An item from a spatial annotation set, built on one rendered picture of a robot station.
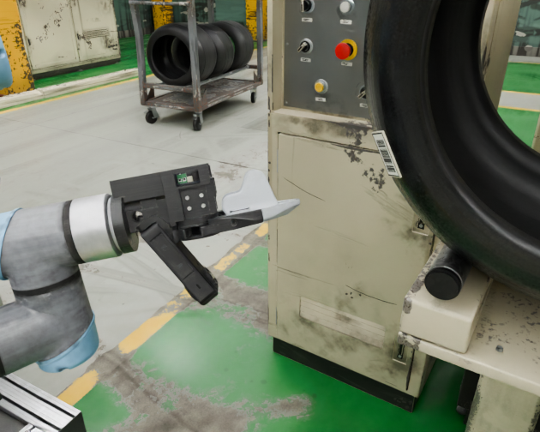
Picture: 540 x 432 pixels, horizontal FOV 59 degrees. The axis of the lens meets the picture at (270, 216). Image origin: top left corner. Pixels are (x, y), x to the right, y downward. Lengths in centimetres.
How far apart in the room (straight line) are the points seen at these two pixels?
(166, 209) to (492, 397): 89
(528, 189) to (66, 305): 68
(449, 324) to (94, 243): 44
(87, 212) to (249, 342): 138
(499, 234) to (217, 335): 147
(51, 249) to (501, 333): 59
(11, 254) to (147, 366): 130
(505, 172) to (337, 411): 105
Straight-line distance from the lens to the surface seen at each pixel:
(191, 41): 417
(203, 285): 57
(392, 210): 130
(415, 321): 68
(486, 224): 58
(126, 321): 206
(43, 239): 57
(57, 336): 61
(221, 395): 170
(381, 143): 60
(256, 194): 55
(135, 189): 56
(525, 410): 123
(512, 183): 84
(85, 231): 56
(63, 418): 144
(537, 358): 73
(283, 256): 154
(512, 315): 79
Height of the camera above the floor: 125
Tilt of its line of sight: 27 degrees down
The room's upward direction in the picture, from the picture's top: straight up
